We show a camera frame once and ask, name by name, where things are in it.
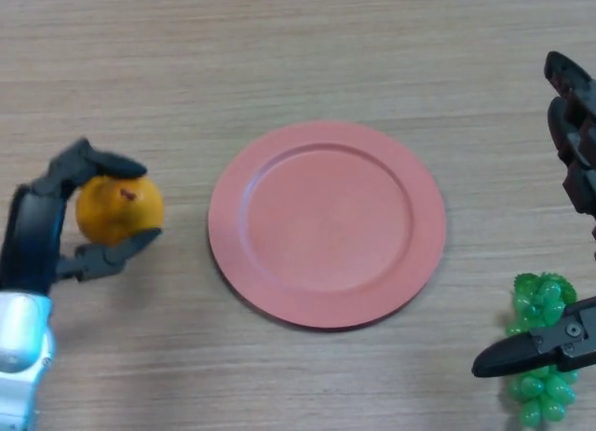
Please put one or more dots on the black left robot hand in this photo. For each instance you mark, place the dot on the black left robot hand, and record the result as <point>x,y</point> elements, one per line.
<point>32,235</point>

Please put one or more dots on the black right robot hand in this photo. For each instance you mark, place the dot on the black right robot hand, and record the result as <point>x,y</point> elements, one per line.
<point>549,342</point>

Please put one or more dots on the yellow pear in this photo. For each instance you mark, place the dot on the yellow pear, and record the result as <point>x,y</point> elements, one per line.
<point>116,212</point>

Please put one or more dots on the pink round plate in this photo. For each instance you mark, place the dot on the pink round plate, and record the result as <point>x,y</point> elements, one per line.
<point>326,226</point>

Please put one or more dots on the green grape bunch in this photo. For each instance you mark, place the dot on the green grape bunch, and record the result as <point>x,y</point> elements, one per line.
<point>535,300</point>

